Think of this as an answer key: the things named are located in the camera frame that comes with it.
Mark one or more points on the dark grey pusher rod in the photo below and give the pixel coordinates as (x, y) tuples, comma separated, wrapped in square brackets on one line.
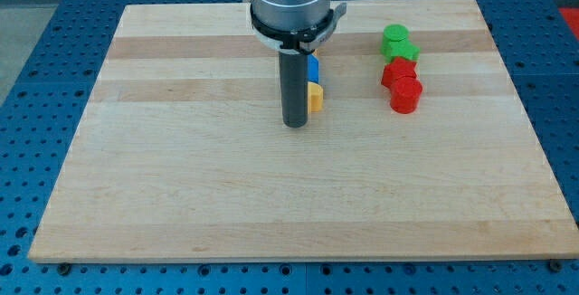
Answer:
[(294, 89)]

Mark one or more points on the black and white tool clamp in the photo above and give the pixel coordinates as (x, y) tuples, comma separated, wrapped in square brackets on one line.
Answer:
[(304, 41)]

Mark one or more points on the yellow heart block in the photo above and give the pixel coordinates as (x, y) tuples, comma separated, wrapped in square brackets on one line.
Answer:
[(315, 97)]

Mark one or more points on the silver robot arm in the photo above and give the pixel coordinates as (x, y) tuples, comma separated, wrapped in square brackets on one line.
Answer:
[(294, 29)]

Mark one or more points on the blue block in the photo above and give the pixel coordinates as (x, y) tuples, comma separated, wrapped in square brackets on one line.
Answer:
[(313, 69)]

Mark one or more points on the green cylinder block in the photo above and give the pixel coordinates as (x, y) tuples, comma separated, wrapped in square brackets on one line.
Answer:
[(393, 33)]

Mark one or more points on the red star block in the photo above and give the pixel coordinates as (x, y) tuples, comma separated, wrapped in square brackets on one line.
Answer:
[(398, 68)]

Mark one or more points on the green star block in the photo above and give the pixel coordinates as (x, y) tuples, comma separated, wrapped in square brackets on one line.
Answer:
[(403, 49)]

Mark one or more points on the red cylinder block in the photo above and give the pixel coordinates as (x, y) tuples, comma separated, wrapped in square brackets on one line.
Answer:
[(405, 95)]

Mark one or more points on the wooden board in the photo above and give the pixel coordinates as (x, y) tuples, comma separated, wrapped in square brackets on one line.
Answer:
[(181, 154)]

